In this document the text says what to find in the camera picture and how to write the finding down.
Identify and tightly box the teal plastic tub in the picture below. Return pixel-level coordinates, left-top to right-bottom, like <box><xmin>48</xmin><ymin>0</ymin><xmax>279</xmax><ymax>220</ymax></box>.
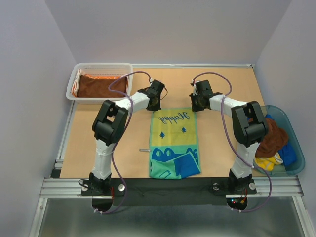
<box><xmin>261</xmin><ymin>105</ymin><xmax>305</xmax><ymax>177</ymax></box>

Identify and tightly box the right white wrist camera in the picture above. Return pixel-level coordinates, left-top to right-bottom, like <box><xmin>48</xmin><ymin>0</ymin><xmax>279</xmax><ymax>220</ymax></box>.
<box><xmin>190</xmin><ymin>79</ymin><xmax>200</xmax><ymax>95</ymax></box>

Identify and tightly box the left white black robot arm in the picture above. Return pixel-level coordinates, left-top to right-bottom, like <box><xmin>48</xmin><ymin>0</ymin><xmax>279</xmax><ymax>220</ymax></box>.
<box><xmin>79</xmin><ymin>79</ymin><xmax>165</xmax><ymax>196</ymax></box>

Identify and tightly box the blue towel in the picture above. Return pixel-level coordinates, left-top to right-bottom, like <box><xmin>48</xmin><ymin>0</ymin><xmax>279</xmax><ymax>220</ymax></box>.
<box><xmin>265</xmin><ymin>114</ymin><xmax>297</xmax><ymax>166</ymax></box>

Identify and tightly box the white perforated plastic basket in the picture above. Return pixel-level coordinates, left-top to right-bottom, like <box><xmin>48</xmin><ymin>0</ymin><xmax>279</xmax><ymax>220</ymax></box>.
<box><xmin>66</xmin><ymin>63</ymin><xmax>133</xmax><ymax>104</ymax></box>

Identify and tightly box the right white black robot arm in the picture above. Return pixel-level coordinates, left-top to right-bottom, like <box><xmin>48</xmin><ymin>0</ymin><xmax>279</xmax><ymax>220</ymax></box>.
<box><xmin>190</xmin><ymin>80</ymin><xmax>269</xmax><ymax>193</ymax></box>

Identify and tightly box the aluminium frame rail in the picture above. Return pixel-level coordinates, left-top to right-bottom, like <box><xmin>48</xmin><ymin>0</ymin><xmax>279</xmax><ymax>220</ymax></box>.
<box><xmin>30</xmin><ymin>104</ymin><xmax>315</xmax><ymax>237</ymax></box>

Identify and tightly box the orange Doraemon towel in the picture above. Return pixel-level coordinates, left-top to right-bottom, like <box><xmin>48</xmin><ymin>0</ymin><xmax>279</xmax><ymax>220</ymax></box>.
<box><xmin>71</xmin><ymin>69</ymin><xmax>124</xmax><ymax>98</ymax></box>

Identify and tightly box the yellow towel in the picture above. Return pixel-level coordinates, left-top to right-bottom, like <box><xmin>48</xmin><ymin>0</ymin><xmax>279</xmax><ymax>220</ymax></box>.
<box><xmin>254</xmin><ymin>152</ymin><xmax>283</xmax><ymax>171</ymax></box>

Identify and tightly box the teal patterned towel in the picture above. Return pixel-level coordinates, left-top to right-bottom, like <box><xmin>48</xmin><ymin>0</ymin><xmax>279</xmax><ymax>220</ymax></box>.
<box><xmin>149</xmin><ymin>107</ymin><xmax>201</xmax><ymax>180</ymax></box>

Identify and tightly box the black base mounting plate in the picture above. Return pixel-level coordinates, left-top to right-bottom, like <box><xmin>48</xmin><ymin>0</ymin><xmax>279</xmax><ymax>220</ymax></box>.
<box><xmin>79</xmin><ymin>177</ymin><xmax>257</xmax><ymax>213</ymax></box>

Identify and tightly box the brown towel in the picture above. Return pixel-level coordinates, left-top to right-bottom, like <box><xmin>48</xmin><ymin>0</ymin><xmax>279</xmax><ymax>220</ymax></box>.
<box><xmin>256</xmin><ymin>118</ymin><xmax>289</xmax><ymax>158</ymax></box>
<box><xmin>72</xmin><ymin>75</ymin><xmax>128</xmax><ymax>98</ymax></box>

